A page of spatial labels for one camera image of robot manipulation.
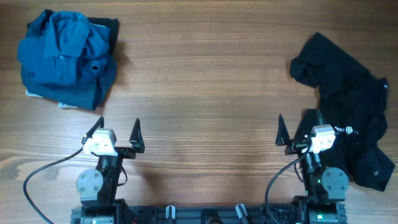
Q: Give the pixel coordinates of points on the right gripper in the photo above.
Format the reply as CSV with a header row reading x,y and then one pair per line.
x,y
283,139

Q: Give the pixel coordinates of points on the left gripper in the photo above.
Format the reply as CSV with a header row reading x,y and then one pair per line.
x,y
137,144

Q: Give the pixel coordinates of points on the black t-shirt with logo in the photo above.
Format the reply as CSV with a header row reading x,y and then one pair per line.
x,y
353,102

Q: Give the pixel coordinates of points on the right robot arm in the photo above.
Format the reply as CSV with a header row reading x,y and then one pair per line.
x,y
325,187

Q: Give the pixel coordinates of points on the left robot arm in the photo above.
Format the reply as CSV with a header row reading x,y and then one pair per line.
x,y
97,187

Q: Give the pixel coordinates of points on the white folded cloth under pile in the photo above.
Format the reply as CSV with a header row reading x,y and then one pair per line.
x,y
60,104

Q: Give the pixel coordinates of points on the blue polo shirt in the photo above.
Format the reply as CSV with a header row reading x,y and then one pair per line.
x,y
68,63

